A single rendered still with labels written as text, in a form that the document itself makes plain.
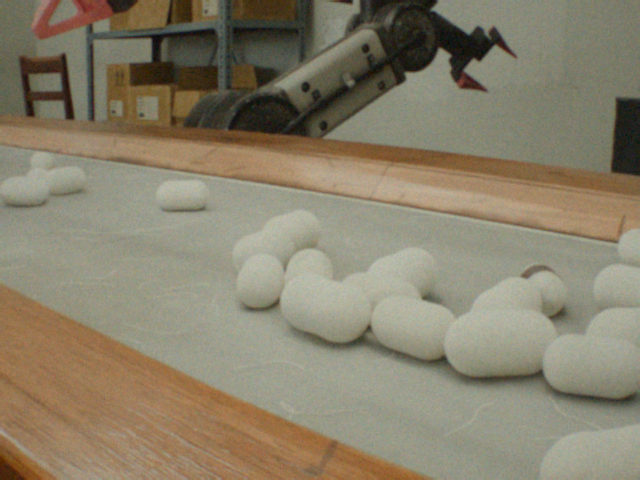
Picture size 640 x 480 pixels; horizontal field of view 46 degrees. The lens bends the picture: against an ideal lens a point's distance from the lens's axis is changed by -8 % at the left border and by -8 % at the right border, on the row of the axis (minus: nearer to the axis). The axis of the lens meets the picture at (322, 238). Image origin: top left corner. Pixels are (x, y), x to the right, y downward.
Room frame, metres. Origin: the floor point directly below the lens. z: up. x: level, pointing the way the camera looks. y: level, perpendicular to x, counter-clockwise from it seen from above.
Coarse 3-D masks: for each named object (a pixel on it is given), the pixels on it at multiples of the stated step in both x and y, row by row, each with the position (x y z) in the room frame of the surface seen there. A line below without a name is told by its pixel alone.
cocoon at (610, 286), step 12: (600, 276) 0.29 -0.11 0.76; (612, 276) 0.28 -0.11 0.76; (624, 276) 0.28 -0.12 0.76; (636, 276) 0.28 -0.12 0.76; (600, 288) 0.29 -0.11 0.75; (612, 288) 0.28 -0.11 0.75; (624, 288) 0.28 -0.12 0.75; (636, 288) 0.28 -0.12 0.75; (600, 300) 0.29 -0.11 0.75; (612, 300) 0.28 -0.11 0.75; (624, 300) 0.28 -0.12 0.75; (636, 300) 0.27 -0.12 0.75
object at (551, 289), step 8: (520, 272) 0.30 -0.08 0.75; (544, 272) 0.29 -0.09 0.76; (552, 272) 0.29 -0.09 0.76; (528, 280) 0.29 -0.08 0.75; (536, 280) 0.29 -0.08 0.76; (544, 280) 0.28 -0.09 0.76; (552, 280) 0.28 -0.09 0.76; (560, 280) 0.29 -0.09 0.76; (544, 288) 0.28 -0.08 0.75; (552, 288) 0.28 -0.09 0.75; (560, 288) 0.28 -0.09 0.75; (544, 296) 0.28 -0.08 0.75; (552, 296) 0.28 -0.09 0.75; (560, 296) 0.28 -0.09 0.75; (544, 304) 0.28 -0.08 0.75; (552, 304) 0.28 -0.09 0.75; (560, 304) 0.28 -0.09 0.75; (544, 312) 0.28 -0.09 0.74; (552, 312) 0.28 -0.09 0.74
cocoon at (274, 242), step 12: (240, 240) 0.34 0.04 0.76; (252, 240) 0.34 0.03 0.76; (264, 240) 0.34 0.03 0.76; (276, 240) 0.35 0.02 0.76; (288, 240) 0.35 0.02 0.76; (240, 252) 0.34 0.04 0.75; (252, 252) 0.34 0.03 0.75; (264, 252) 0.34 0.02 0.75; (276, 252) 0.34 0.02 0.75; (288, 252) 0.35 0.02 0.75; (240, 264) 0.34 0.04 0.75
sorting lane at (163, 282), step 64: (0, 192) 0.59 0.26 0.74; (128, 192) 0.58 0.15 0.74; (256, 192) 0.57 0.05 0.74; (0, 256) 0.38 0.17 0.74; (64, 256) 0.38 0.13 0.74; (128, 256) 0.38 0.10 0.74; (192, 256) 0.39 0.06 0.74; (448, 256) 0.39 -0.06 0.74; (512, 256) 0.38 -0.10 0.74; (576, 256) 0.38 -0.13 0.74; (128, 320) 0.28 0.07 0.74; (192, 320) 0.29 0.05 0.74; (256, 320) 0.29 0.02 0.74; (576, 320) 0.28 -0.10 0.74; (256, 384) 0.23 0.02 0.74; (320, 384) 0.23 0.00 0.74; (384, 384) 0.23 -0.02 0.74; (448, 384) 0.22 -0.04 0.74; (512, 384) 0.22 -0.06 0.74; (384, 448) 0.18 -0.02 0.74; (448, 448) 0.18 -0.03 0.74; (512, 448) 0.18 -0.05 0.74
